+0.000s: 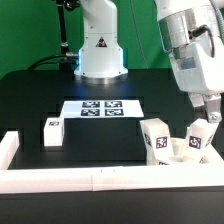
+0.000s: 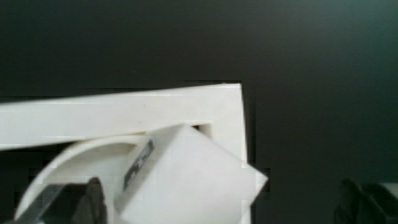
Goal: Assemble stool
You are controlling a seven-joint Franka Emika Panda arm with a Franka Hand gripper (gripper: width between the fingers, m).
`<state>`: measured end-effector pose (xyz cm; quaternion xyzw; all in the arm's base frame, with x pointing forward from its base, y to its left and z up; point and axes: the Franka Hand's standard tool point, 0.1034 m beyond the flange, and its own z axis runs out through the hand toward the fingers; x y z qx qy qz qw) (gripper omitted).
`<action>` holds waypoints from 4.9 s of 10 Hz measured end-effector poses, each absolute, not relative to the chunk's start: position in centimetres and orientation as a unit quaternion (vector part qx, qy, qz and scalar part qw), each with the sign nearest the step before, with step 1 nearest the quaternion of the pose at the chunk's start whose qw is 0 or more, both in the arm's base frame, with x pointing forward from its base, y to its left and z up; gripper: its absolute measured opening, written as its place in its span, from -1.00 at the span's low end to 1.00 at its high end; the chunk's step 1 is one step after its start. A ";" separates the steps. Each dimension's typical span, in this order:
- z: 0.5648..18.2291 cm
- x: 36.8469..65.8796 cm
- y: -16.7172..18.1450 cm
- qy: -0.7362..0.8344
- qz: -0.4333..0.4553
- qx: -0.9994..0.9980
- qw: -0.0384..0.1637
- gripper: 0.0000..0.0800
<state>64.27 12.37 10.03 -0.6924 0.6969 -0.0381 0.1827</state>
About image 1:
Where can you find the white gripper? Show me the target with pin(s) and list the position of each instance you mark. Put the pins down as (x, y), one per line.
(202, 74)

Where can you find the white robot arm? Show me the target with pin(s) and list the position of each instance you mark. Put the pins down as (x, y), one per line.
(191, 32)

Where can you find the white U-shaped fence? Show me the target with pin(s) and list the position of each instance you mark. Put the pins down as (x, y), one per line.
(101, 178)

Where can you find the white marker sheet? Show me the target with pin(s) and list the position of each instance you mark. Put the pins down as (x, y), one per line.
(101, 109)

